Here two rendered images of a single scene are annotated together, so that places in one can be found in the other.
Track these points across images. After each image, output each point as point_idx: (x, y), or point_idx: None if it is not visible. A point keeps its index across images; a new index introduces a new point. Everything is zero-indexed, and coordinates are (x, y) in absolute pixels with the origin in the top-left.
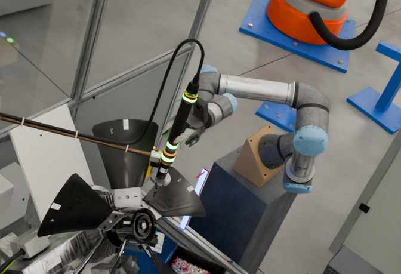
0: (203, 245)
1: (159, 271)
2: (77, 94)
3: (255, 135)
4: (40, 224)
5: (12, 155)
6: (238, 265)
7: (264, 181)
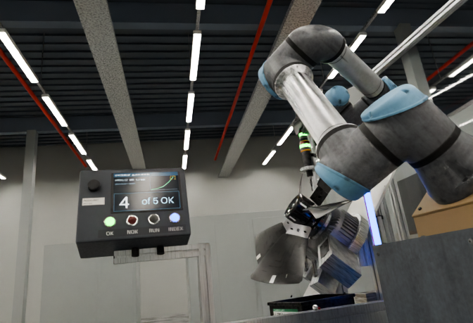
0: (354, 304)
1: (276, 243)
2: None
3: None
4: None
5: None
6: (307, 312)
7: (419, 223)
